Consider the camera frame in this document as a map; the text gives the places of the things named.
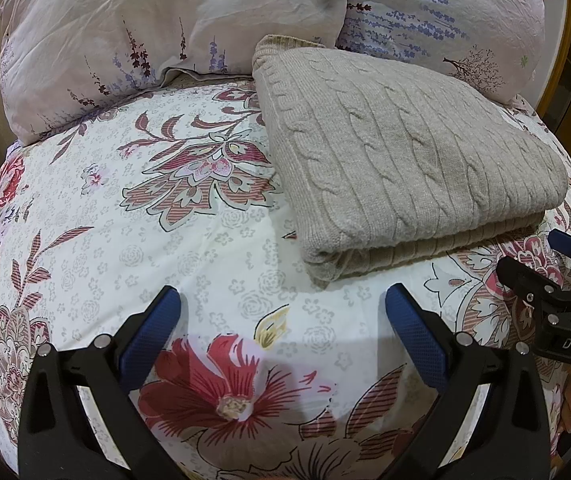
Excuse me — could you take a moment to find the beige cable-knit sweater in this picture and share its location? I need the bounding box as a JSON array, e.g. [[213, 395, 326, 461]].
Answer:
[[252, 35, 569, 289]]

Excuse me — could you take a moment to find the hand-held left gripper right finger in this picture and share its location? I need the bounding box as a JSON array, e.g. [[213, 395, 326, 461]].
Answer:
[[384, 282, 552, 480]]

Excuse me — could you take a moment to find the floral bed sheet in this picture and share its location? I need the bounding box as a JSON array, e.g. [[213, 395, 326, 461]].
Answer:
[[0, 72, 571, 480]]

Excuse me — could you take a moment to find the white purple floral pillow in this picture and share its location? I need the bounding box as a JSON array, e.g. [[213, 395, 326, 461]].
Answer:
[[335, 0, 559, 107]]

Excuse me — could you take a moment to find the pink floral pillow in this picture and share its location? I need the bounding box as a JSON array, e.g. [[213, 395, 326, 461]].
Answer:
[[0, 0, 349, 147]]

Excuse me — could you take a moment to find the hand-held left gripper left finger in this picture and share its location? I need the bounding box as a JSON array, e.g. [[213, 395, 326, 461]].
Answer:
[[18, 285, 182, 480]]

